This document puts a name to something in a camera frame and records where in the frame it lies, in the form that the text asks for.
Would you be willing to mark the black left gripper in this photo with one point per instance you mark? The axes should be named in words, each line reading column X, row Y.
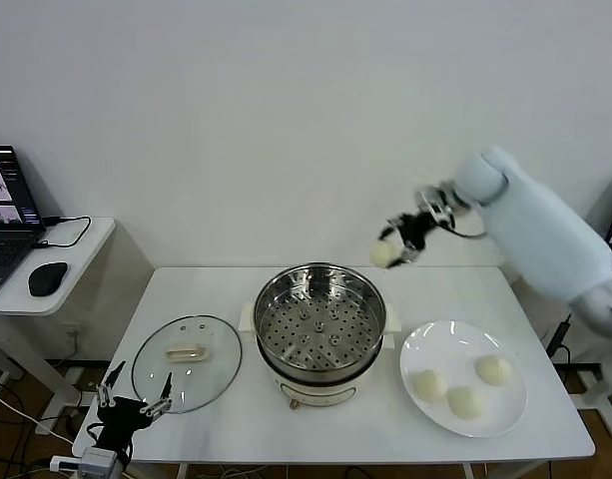
column 121, row 419

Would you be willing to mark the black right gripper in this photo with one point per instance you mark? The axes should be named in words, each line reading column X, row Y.
column 418, row 229

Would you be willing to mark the white steamed baozi bun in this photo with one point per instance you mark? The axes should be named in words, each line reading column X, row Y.
column 429, row 385
column 380, row 254
column 494, row 370
column 466, row 403

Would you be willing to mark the round glass pot lid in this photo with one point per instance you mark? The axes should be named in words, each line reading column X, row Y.
column 185, row 353

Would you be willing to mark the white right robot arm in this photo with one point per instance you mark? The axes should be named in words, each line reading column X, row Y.
column 535, row 224

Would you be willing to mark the stainless steel steamer basket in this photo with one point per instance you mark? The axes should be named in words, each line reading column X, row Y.
column 320, row 319

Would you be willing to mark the round white plate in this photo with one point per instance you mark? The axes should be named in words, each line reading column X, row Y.
column 450, row 349

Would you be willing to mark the black computer mouse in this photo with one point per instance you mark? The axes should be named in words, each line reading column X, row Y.
column 47, row 279

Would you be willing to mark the cream electric cooker pot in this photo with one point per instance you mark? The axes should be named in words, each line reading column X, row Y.
column 320, row 391

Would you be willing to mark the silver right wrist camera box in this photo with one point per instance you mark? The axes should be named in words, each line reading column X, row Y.
column 435, row 204

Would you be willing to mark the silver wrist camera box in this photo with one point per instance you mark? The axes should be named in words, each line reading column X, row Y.
column 435, row 204
column 98, row 461

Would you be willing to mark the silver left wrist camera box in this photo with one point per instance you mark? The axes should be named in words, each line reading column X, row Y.
column 98, row 461

